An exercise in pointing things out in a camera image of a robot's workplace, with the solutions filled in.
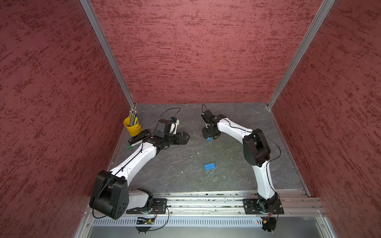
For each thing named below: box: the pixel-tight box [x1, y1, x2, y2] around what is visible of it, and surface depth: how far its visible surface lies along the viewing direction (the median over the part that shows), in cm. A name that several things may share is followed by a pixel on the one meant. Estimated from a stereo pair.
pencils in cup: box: [128, 104, 138, 126], surface depth 97 cm
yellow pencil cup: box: [123, 116, 143, 137], surface depth 99 cm
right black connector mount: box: [261, 217, 277, 235], surface depth 72 cm
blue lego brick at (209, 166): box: [203, 162, 216, 172], surface depth 89 cm
